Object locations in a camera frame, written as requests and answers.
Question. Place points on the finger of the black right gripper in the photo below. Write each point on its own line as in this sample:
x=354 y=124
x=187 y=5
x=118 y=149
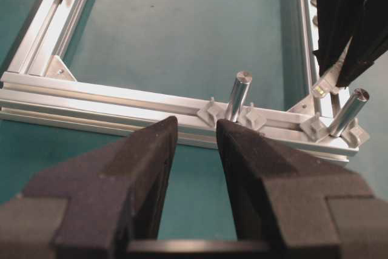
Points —
x=336 y=23
x=368 y=43

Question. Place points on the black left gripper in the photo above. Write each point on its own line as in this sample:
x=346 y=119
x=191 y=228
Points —
x=294 y=204

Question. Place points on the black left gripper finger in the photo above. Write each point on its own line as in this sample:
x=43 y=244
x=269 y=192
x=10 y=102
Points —
x=93 y=205

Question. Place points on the silver metal pin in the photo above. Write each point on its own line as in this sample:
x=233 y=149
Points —
x=238 y=95
x=349 y=111

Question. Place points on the aluminium extrusion frame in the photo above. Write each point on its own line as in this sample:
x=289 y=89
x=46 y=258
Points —
x=38 y=88

